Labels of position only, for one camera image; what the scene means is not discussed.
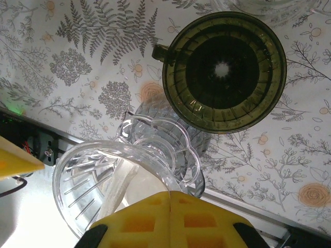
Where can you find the floral patterned table cover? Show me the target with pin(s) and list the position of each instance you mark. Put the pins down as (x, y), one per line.
(77, 77)

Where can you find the dark green translucent dripper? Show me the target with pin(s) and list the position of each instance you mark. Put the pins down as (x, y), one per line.
(271, 77)

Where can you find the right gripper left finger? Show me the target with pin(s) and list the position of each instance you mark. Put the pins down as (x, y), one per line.
(139, 227)

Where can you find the aluminium table edge rail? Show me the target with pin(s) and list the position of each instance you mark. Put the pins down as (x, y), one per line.
(245, 209)

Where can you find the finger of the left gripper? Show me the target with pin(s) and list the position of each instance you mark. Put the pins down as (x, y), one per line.
(15, 162)

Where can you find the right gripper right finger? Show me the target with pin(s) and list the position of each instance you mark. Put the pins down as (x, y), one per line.
(207, 227)

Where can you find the clear glass dripper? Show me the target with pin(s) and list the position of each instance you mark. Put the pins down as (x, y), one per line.
(144, 155)
(258, 7)

